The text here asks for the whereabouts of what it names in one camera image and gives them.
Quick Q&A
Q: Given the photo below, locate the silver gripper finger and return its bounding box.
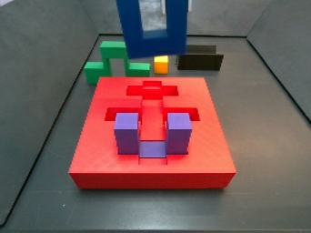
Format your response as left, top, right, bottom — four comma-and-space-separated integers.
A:
160, 0, 166, 15
186, 0, 193, 13

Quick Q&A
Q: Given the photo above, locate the blue U-shaped block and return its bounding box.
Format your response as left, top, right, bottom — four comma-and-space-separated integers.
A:
114, 0, 189, 60

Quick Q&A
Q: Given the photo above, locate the black regrasp fixture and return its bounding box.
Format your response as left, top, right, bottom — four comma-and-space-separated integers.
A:
176, 45, 222, 71

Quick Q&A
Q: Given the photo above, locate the red base fixture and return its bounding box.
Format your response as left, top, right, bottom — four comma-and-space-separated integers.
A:
69, 77, 236, 189

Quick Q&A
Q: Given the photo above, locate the yellow long bar block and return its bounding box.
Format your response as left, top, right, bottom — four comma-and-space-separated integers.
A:
153, 56, 169, 75

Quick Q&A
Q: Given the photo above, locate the green arch-shaped block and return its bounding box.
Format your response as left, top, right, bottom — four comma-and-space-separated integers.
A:
84, 41, 150, 85

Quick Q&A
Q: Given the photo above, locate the purple U-shaped block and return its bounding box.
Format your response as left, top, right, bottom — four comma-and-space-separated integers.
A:
114, 113, 192, 158

